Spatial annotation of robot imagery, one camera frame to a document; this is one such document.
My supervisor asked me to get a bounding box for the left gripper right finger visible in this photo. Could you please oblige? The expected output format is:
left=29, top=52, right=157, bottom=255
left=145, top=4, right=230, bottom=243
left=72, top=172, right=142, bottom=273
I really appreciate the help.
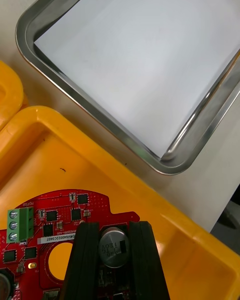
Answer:
left=128, top=220, right=171, bottom=300

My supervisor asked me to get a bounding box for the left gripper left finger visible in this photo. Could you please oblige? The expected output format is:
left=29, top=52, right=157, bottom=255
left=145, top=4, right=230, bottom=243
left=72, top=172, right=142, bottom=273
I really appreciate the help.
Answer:
left=59, top=221, right=101, bottom=300

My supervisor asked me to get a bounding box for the round red circuit board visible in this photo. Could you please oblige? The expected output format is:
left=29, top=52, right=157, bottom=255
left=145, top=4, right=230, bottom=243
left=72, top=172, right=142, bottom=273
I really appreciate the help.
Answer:
left=0, top=189, right=141, bottom=300

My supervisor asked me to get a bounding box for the yellow-orange plastic bin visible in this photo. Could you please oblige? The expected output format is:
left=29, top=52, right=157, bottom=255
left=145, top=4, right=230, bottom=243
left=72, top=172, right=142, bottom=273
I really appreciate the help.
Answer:
left=0, top=60, right=29, bottom=131
left=0, top=105, right=240, bottom=300

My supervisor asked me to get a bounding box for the white paper sheet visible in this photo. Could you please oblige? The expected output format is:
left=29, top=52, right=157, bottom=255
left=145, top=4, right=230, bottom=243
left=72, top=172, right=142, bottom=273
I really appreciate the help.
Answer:
left=33, top=0, right=240, bottom=159

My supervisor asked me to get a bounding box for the steel tray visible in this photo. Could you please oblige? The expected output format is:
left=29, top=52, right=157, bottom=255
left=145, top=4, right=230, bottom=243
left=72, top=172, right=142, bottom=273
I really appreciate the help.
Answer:
left=15, top=0, right=240, bottom=176

